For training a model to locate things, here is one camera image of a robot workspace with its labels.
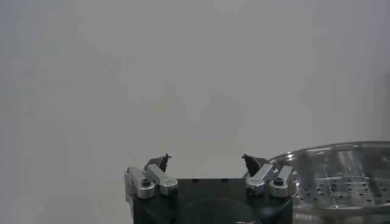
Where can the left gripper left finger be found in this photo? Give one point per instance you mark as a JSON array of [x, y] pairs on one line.
[[158, 176]]

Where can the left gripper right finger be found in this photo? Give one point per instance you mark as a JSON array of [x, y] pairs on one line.
[[262, 175]]

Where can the steel perforated steamer pot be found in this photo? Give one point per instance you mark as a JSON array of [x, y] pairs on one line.
[[335, 182]]

